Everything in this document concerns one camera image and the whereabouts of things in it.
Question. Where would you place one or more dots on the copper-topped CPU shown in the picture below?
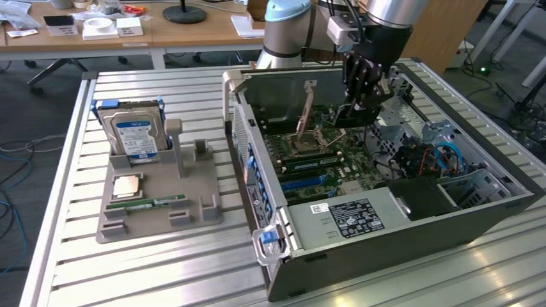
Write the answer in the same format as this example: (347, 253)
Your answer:
(126, 186)

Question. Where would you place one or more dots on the wooden cabinet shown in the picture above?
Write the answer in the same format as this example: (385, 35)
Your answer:
(444, 32)

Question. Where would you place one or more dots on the brown cardboard box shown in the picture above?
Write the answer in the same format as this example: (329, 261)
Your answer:
(255, 9)

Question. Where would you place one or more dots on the blue case latch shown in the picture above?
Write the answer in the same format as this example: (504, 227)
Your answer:
(269, 238)

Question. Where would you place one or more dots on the hard disk with blue carrier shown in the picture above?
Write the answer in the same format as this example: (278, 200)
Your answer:
(129, 134)

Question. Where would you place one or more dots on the small silver disk bay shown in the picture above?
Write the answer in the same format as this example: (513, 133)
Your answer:
(478, 187)

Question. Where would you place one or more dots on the white table frame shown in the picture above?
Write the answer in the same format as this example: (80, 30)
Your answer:
(518, 35)

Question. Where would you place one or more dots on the green motherboard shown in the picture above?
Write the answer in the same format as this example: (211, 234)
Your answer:
(356, 161)

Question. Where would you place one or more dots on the white paper stack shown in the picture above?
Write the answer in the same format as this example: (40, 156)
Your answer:
(247, 27)

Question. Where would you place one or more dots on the black lamp base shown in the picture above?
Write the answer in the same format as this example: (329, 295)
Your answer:
(183, 15)

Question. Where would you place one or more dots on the clear plastic bag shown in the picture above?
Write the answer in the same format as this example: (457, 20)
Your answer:
(16, 16)

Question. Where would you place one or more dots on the wooden desk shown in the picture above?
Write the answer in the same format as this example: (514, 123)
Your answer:
(55, 43)

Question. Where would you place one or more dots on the open socket cover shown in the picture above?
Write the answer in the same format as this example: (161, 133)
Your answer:
(329, 134)

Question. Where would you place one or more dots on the beige tape roll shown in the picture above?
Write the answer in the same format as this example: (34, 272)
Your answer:
(80, 4)

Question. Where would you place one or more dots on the red and white card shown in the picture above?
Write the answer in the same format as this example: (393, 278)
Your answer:
(22, 33)

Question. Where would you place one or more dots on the plain white box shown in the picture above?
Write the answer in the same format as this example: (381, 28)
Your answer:
(129, 27)

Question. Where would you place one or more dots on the black chair base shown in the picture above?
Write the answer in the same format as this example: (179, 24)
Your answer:
(51, 70)

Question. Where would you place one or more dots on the black graphics card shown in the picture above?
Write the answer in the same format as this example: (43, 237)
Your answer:
(356, 118)

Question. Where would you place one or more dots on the open dark PC case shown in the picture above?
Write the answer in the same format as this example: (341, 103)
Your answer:
(384, 262)

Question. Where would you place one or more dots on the green RAM stick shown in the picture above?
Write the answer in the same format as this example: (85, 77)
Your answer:
(141, 203)

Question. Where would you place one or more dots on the black device with green light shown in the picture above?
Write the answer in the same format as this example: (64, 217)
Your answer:
(484, 69)

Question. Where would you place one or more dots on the grey parts rack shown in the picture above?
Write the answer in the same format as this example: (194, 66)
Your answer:
(162, 179)

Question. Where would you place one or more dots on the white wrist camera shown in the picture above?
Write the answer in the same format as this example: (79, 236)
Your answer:
(341, 30)

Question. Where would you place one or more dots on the grey power supply unit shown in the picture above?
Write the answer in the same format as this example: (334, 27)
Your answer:
(315, 230)

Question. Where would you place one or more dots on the silver disk bay cage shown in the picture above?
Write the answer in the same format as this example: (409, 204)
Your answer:
(397, 128)

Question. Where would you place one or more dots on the white box with black top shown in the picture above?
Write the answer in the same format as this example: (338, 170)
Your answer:
(59, 27)

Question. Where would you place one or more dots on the grey cup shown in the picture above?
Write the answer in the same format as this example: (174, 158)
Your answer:
(62, 4)

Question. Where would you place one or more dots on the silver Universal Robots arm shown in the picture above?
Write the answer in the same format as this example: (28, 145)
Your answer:
(282, 38)

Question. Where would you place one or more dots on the CPU socket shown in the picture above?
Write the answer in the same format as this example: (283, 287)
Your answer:
(309, 147)

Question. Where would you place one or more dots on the red small parts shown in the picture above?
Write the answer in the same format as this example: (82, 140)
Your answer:
(133, 11)

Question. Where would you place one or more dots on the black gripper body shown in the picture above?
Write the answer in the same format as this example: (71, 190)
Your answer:
(382, 44)

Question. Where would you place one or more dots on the white tape roll on box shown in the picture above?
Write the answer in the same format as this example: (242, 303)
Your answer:
(101, 28)

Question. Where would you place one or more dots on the blue expansion slot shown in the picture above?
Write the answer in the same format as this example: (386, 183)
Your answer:
(298, 185)

